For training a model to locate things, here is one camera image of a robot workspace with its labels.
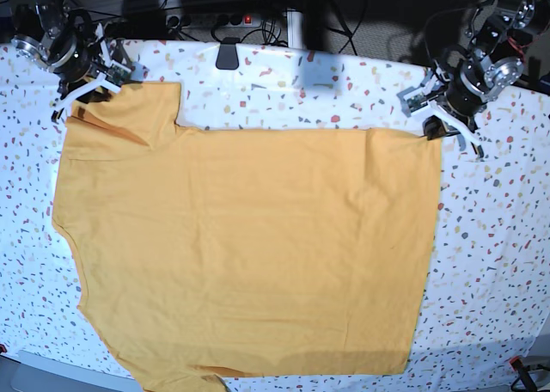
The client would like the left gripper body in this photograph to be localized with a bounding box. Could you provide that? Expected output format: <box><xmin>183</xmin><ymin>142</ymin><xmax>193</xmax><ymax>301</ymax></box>
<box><xmin>436</xmin><ymin>47</ymin><xmax>488</xmax><ymax>118</ymax></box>

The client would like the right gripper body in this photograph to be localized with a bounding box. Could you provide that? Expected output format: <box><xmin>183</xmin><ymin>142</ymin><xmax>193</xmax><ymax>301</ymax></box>
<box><xmin>46</xmin><ymin>15</ymin><xmax>107</xmax><ymax>92</ymax></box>

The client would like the yellow T-shirt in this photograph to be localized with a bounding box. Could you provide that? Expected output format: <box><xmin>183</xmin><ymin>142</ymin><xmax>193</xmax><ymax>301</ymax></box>
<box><xmin>52</xmin><ymin>83</ymin><xmax>442</xmax><ymax>391</ymax></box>

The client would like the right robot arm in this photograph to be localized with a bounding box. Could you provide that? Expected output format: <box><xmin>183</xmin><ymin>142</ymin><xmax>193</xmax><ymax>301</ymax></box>
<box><xmin>3</xmin><ymin>0</ymin><xmax>131</xmax><ymax>122</ymax></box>

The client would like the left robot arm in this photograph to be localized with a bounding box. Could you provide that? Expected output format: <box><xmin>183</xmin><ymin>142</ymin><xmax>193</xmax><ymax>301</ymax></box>
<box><xmin>423</xmin><ymin>0</ymin><xmax>549</xmax><ymax>157</ymax></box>

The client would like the white power strip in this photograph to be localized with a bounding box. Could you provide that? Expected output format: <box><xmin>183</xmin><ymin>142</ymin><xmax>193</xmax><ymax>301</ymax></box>
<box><xmin>166</xmin><ymin>13</ymin><xmax>262</xmax><ymax>28</ymax></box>

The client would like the black table clamp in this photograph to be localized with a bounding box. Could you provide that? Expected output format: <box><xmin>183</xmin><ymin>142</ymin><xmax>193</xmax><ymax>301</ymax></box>
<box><xmin>216</xmin><ymin>37</ymin><xmax>240</xmax><ymax>70</ymax></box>

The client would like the terrazzo patterned tablecloth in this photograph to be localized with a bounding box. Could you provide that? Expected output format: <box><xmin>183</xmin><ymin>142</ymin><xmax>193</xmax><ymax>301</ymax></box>
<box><xmin>1</xmin><ymin>40</ymin><xmax>549</xmax><ymax>391</ymax></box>

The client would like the white metal pole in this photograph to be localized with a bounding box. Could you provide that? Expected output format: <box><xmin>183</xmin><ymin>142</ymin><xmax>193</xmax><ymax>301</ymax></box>
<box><xmin>286</xmin><ymin>10</ymin><xmax>304</xmax><ymax>50</ymax></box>

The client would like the red-tipped clamp right corner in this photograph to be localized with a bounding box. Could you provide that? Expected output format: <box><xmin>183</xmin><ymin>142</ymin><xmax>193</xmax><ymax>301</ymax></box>
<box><xmin>510</xmin><ymin>357</ymin><xmax>538</xmax><ymax>392</ymax></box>

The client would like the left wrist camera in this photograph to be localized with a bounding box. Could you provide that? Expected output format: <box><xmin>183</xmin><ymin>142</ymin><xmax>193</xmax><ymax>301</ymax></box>
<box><xmin>397</xmin><ymin>86</ymin><xmax>431</xmax><ymax>119</ymax></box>

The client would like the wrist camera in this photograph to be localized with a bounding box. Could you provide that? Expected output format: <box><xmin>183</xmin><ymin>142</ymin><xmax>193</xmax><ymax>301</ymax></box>
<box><xmin>397</xmin><ymin>86</ymin><xmax>431</xmax><ymax>119</ymax></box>
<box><xmin>107</xmin><ymin>62</ymin><xmax>149</xmax><ymax>86</ymax></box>

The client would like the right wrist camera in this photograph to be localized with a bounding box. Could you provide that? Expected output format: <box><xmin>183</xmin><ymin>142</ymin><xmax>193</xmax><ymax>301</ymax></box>
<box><xmin>107</xmin><ymin>62</ymin><xmax>149</xmax><ymax>86</ymax></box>

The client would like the black cable bundle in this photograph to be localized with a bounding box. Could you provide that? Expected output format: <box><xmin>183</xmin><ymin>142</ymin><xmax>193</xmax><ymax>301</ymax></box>
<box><xmin>111</xmin><ymin>0</ymin><xmax>370</xmax><ymax>56</ymax></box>

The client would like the black camera stand pole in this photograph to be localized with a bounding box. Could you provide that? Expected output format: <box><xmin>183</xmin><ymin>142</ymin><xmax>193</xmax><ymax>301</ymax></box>
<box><xmin>301</xmin><ymin>0</ymin><xmax>328</xmax><ymax>51</ymax></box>

